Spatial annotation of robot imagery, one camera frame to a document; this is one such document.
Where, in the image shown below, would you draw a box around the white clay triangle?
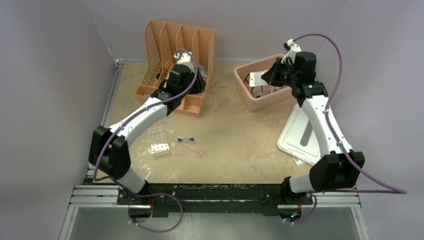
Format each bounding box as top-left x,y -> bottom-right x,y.
270,86 -> 280,94

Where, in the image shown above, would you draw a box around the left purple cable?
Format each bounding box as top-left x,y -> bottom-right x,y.
92,48 -> 185,233

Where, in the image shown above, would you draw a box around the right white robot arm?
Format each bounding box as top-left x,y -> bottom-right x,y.
261,39 -> 365,204

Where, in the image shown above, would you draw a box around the white plastic bin lid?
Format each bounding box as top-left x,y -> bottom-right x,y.
277,103 -> 321,166

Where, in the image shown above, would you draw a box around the black wire tripod stand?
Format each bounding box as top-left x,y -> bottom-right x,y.
243,75 -> 265,99

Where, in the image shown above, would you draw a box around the orange plastic file organizer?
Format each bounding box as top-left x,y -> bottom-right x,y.
134,19 -> 216,117

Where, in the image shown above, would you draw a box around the clear test tube rack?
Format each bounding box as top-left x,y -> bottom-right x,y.
147,126 -> 170,158

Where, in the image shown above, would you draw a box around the aluminium frame rail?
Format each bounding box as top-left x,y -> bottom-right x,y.
69,184 -> 362,208

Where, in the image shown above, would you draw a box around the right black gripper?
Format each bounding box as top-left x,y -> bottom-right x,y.
262,58 -> 300,89

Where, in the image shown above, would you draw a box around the pink plastic bin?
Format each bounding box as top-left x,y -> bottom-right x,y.
233,53 -> 292,112

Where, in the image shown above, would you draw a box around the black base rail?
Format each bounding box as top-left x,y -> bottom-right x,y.
117,182 -> 314,218

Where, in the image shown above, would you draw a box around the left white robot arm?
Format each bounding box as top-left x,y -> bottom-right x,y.
88,49 -> 204,205

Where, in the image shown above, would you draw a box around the blue capped test tube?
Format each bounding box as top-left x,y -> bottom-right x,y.
176,136 -> 196,143

